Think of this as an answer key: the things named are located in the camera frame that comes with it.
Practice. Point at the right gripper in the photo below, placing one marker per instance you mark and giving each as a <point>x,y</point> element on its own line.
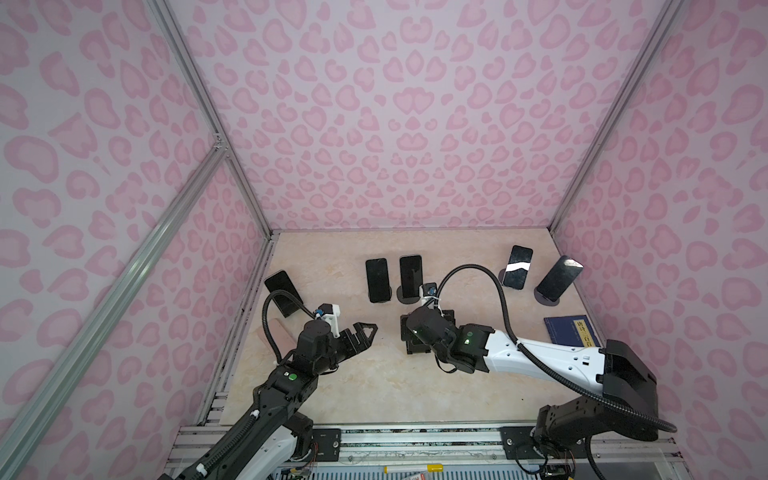
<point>412,338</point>

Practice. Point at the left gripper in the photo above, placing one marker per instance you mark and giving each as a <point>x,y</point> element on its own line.
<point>363,342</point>

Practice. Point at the black phone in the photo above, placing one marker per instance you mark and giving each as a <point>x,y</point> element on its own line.
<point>289,301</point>
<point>411,274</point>
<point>378,284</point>
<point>562,275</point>
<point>517,268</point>

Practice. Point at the round stand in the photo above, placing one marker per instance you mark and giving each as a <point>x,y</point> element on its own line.
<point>547,297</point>
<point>407,300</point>

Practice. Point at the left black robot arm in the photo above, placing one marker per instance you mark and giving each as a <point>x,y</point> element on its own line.
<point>272,431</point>

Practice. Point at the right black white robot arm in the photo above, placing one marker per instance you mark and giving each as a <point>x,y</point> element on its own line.
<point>616,391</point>

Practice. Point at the blue book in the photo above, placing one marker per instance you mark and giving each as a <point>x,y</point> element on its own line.
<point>573,331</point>

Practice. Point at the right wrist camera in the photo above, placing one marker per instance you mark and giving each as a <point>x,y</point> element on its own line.
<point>429,295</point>

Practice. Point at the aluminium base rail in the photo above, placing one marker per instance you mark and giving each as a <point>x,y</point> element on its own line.
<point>483,451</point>

